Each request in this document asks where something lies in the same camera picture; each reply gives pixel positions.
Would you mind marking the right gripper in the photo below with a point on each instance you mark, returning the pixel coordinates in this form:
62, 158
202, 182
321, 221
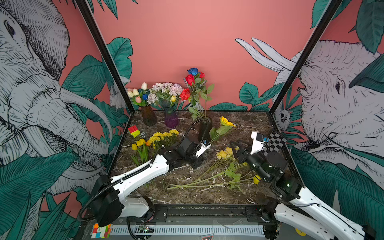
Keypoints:
243, 157

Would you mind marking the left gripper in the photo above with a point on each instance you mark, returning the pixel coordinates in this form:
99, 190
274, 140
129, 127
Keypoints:
199, 161

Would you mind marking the yellow rose bunch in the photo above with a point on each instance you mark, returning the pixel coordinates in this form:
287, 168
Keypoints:
224, 159

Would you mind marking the yellow poppy spray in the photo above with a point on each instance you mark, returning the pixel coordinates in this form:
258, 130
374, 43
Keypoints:
224, 175
256, 179

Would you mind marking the yellow sunflower stem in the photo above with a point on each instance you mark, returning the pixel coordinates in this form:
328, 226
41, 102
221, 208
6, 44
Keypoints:
225, 127

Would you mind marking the yellow carnation stem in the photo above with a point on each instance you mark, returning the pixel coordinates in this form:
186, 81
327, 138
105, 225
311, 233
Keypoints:
173, 136

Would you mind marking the yellow carnation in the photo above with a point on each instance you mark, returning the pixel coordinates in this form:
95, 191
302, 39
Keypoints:
167, 139
158, 134
155, 142

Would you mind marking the purple glass vase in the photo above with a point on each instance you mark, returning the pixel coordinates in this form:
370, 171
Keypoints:
171, 117

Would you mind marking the brown ribbed glass vase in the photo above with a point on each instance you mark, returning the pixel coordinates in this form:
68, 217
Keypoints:
148, 115

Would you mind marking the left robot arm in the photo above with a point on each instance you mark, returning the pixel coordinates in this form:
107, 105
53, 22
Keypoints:
109, 198

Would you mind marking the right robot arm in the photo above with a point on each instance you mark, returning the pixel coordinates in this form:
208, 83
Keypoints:
296, 205

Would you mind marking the checkerboard calibration plate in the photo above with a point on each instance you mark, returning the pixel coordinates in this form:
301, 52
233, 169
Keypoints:
274, 142

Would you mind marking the red yellow cube block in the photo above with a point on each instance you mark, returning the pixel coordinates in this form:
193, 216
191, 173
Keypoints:
134, 131

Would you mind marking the red blue rose bunch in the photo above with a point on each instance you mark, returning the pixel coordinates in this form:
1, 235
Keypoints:
197, 93

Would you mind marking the white purple hydrangea bunch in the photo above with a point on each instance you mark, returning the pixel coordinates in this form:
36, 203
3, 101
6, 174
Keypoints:
165, 94

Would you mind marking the white tulip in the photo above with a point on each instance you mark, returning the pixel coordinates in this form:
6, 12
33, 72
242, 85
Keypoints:
144, 86

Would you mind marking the cream tulip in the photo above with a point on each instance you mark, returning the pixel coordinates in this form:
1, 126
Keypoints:
135, 92

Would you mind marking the rubiks cube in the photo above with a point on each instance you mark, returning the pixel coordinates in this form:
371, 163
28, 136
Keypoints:
101, 232

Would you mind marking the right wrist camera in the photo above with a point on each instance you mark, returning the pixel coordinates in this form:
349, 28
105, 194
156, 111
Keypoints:
259, 142

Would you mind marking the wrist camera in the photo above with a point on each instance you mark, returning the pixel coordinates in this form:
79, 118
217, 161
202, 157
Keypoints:
205, 145
259, 142

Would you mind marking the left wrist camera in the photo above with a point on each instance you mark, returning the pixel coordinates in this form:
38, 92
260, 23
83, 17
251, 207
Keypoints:
205, 145

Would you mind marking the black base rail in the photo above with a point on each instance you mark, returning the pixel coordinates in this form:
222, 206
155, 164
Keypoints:
159, 213

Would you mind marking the white ribbed cable duct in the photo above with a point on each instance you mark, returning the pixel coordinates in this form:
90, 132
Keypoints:
164, 230

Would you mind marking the black right frame post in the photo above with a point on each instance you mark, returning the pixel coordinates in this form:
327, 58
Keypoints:
321, 26

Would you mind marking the black frame post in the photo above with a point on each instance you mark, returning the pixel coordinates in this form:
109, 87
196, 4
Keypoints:
99, 40
321, 26

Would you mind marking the black left frame post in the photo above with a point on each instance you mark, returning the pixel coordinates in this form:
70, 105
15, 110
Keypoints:
99, 40

